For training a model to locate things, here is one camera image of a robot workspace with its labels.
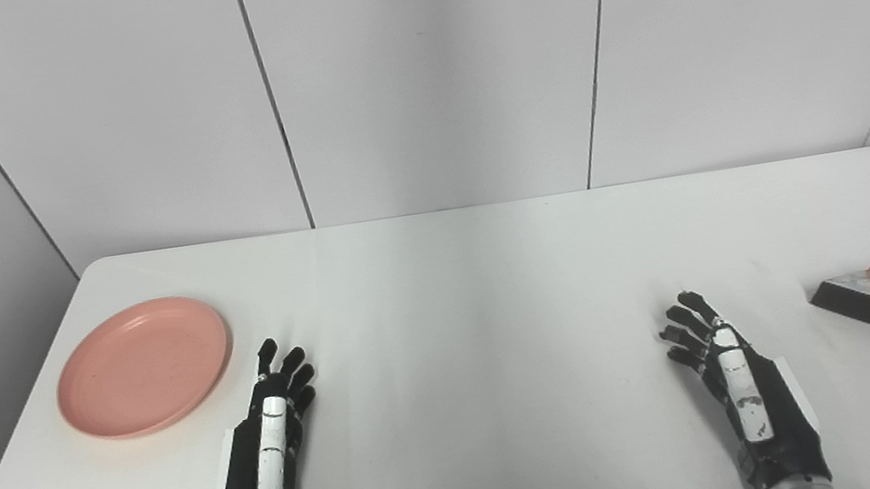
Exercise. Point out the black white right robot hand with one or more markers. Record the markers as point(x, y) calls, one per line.
point(778, 435)

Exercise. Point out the pink round plate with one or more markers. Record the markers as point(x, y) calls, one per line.
point(143, 367)

